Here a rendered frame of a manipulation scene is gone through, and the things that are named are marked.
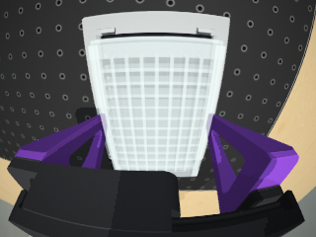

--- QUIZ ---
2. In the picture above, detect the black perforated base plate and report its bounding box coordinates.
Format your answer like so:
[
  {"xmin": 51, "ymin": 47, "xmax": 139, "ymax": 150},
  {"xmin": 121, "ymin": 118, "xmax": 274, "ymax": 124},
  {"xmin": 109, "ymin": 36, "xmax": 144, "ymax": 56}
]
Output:
[{"xmin": 0, "ymin": 0, "xmax": 316, "ymax": 162}]

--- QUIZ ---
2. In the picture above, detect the white well plate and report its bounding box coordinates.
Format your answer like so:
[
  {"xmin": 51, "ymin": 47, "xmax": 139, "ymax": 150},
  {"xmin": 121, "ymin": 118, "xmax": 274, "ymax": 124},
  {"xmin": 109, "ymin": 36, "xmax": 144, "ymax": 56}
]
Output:
[{"xmin": 88, "ymin": 36, "xmax": 225, "ymax": 177}]

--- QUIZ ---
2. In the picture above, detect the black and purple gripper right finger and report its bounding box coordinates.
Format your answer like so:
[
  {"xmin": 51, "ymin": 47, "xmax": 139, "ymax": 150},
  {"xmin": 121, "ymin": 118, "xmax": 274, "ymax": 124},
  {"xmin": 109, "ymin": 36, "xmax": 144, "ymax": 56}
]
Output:
[{"xmin": 207, "ymin": 115, "xmax": 299, "ymax": 213}]

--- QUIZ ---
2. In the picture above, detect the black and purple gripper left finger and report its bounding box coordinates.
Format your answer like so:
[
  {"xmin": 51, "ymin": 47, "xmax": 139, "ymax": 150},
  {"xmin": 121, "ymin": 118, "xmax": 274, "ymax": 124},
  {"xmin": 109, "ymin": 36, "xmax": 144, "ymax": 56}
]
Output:
[{"xmin": 14, "ymin": 115, "xmax": 106, "ymax": 169}]

